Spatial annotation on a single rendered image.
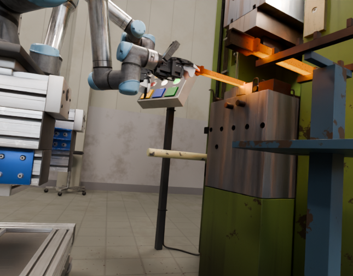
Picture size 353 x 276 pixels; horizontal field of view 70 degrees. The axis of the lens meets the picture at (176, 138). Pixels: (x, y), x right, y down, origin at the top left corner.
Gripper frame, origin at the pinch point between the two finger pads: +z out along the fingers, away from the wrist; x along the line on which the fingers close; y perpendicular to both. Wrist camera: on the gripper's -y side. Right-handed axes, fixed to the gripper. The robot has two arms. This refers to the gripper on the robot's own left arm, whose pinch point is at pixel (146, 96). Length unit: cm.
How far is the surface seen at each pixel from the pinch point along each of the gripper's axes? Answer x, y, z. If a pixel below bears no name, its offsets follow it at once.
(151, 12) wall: -274, -28, -211
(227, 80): 33.5, -33.5, -5.7
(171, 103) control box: -10.2, -16.7, -0.2
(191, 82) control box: -10.6, -28.9, -16.0
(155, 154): 3.0, -7.6, 32.1
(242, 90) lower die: 30, -43, -3
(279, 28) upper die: 32, -61, -38
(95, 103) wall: -274, 46, -42
